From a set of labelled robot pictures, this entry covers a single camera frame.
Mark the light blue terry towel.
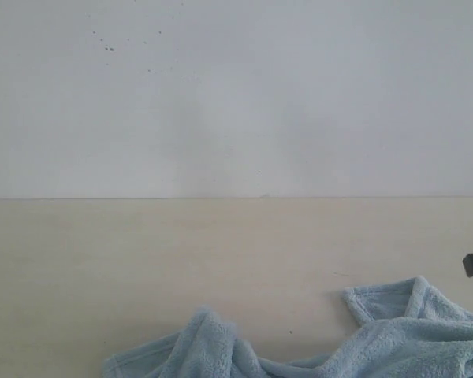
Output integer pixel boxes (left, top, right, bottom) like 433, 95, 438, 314
102, 276, 473, 377

